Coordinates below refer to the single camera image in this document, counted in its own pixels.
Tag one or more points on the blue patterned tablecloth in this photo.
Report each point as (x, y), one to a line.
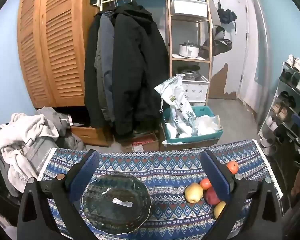
(165, 175)

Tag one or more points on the grey jacket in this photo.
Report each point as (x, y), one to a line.
(103, 67)

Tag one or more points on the person's right hand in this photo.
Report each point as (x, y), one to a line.
(298, 182)

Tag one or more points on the yellow apple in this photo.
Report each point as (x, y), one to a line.
(193, 193)

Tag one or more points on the small orange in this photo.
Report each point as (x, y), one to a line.
(205, 184)

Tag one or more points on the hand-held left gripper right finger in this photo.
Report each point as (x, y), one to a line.
(216, 172)

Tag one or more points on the white printed rice bag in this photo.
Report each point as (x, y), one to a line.
(177, 100)

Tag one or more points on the white plastic bag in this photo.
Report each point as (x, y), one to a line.
(207, 125)

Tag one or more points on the black hooded jacket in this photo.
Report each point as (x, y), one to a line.
(137, 67)

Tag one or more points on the rows of shoes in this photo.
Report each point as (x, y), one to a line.
(293, 77)

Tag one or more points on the metal steamer pot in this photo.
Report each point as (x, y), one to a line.
(188, 73)

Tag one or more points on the small yellow fruit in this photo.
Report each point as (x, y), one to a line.
(219, 210)

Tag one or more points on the teal plastic basket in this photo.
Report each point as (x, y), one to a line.
(205, 110)

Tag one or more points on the wooden drawer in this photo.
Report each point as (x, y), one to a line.
(87, 133)

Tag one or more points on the dark folded umbrella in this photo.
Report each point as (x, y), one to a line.
(227, 15)

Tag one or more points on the red apple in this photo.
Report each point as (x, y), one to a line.
(210, 197)

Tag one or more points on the white storage box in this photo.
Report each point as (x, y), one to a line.
(188, 7)

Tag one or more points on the white cooking pot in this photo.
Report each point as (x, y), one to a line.
(188, 50)

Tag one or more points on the grey hanging bag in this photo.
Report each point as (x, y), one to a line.
(218, 32)

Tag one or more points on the cardboard box with red contents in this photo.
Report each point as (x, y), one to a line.
(142, 142)

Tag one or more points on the white door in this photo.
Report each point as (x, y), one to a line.
(230, 67)

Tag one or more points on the wooden louvered wardrobe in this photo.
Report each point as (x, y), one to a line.
(52, 42)

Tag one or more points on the pile of clothes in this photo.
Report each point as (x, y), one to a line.
(17, 135)

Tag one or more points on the wooden shelf rack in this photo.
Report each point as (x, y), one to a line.
(170, 30)

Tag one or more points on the white patterned box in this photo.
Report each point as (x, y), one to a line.
(197, 90)

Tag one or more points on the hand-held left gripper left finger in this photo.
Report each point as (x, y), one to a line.
(86, 170)

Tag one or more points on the black hanging bag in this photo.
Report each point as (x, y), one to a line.
(220, 46)

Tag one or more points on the dark glass plate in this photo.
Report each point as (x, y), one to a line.
(110, 215)

